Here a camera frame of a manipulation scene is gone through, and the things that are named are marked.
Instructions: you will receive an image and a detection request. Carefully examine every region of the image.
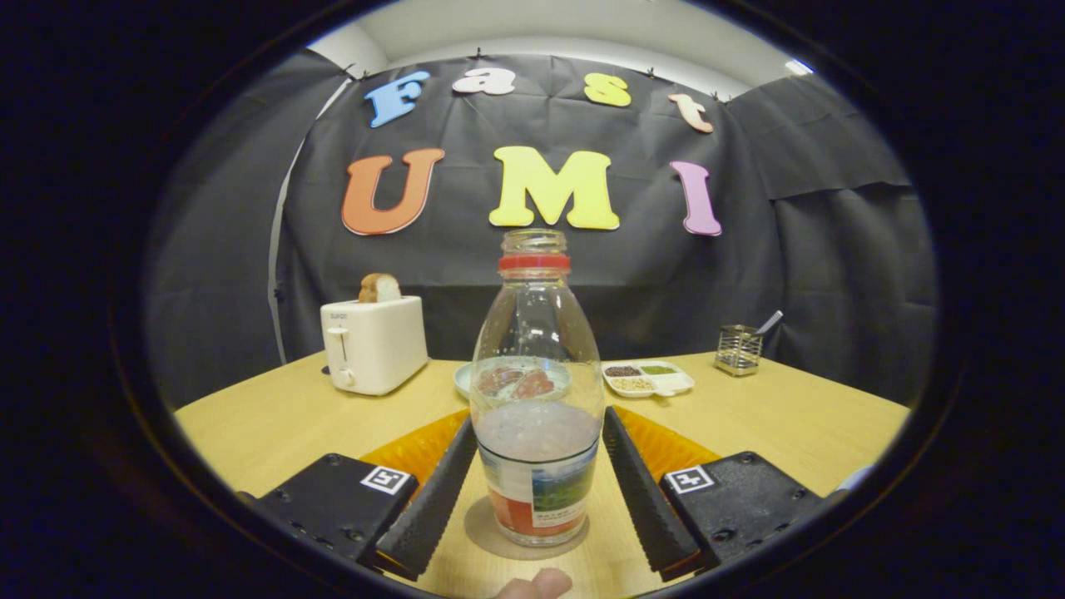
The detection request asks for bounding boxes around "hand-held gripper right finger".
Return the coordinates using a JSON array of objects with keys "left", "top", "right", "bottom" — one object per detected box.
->
[{"left": 602, "top": 405, "right": 833, "bottom": 582}]

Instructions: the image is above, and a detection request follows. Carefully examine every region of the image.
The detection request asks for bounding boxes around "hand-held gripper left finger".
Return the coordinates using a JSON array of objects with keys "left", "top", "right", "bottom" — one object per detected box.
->
[{"left": 250, "top": 409, "right": 479, "bottom": 582}]

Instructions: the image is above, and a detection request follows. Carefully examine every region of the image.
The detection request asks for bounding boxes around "round brown coaster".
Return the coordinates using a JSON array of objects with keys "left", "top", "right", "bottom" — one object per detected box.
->
[{"left": 463, "top": 497, "right": 590, "bottom": 561}]

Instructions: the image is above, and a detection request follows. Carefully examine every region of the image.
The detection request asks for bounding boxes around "clear juice bottle red label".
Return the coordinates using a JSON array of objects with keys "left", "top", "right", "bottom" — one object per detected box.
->
[{"left": 469, "top": 229, "right": 606, "bottom": 547}]

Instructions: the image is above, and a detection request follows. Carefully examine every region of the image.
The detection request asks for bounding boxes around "white divided grain dish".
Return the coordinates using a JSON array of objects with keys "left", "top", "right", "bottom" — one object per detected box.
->
[{"left": 601, "top": 359, "right": 696, "bottom": 399}]

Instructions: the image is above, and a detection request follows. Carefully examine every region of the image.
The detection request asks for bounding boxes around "wooden table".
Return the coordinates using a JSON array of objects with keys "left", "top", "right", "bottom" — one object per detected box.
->
[{"left": 173, "top": 349, "right": 912, "bottom": 599}]

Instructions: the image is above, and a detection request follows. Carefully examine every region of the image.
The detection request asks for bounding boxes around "pale blue plate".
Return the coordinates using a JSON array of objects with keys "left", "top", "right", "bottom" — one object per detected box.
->
[{"left": 453, "top": 358, "right": 575, "bottom": 402}]

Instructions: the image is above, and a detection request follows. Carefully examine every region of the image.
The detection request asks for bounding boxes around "white toaster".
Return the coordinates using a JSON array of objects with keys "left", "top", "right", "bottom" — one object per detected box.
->
[{"left": 320, "top": 295, "right": 430, "bottom": 396}]

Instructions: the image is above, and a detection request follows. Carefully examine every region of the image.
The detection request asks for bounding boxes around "black backdrop cloth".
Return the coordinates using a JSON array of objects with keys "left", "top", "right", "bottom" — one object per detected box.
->
[{"left": 146, "top": 50, "right": 939, "bottom": 408}]

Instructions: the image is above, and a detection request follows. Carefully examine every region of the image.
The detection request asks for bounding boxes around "toasted bread slice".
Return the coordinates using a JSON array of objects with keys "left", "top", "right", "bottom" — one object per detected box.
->
[{"left": 359, "top": 273, "right": 402, "bottom": 304}]

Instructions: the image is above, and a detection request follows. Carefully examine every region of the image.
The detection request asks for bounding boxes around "wire mesh utensil holder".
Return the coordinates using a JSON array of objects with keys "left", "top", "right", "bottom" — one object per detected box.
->
[{"left": 714, "top": 324, "right": 764, "bottom": 377}]

